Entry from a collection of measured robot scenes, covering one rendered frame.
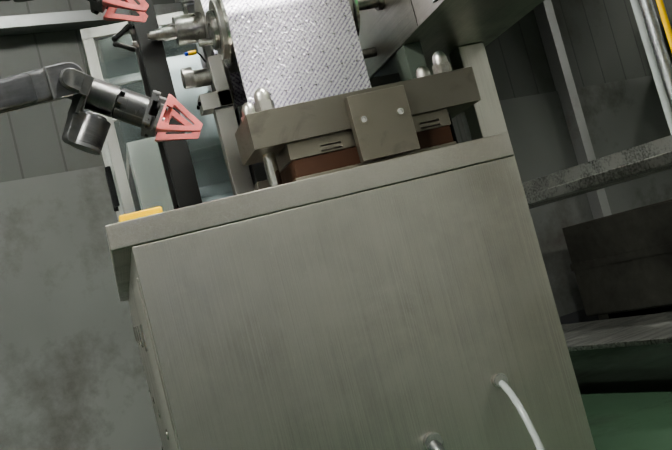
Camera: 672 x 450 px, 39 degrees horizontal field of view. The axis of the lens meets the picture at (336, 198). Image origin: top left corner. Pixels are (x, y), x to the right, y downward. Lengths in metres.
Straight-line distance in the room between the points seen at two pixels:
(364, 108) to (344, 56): 0.26
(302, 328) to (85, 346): 3.55
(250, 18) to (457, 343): 0.71
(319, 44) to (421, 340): 0.61
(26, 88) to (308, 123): 0.48
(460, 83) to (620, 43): 5.86
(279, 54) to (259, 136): 0.29
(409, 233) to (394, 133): 0.17
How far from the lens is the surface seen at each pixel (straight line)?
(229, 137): 1.83
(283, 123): 1.56
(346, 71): 1.81
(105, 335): 5.00
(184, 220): 1.46
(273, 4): 1.82
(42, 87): 1.69
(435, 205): 1.53
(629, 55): 7.52
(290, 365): 1.47
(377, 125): 1.57
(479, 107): 2.02
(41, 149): 5.08
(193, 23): 2.09
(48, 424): 4.92
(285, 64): 1.79
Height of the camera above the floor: 0.74
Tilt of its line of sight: 5 degrees up
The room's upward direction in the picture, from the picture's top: 15 degrees counter-clockwise
